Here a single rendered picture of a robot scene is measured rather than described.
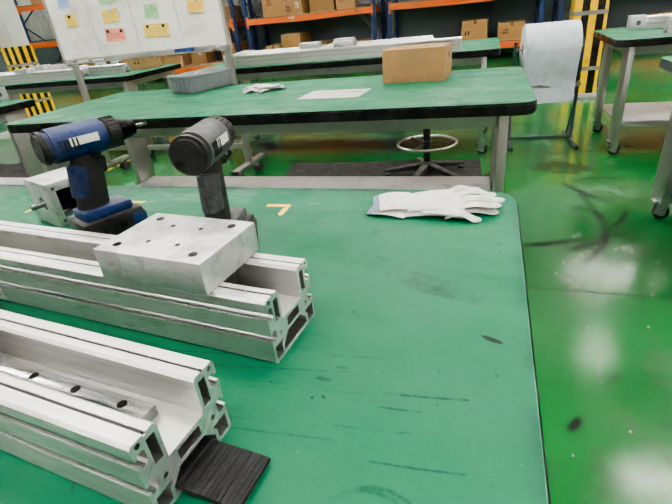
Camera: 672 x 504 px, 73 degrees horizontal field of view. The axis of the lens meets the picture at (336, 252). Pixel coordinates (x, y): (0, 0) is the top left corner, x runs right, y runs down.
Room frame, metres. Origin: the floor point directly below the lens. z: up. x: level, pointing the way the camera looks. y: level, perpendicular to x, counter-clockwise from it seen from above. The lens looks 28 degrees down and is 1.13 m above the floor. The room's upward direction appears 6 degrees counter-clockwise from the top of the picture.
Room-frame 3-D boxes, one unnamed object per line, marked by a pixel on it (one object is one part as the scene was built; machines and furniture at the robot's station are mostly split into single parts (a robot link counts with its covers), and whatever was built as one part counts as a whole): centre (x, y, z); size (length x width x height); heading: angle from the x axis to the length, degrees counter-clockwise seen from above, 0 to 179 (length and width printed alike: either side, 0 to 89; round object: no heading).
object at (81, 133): (0.86, 0.41, 0.89); 0.20 x 0.08 x 0.22; 135
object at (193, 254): (0.51, 0.19, 0.87); 0.16 x 0.11 x 0.07; 64
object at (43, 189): (0.96, 0.59, 0.83); 0.11 x 0.10 x 0.10; 141
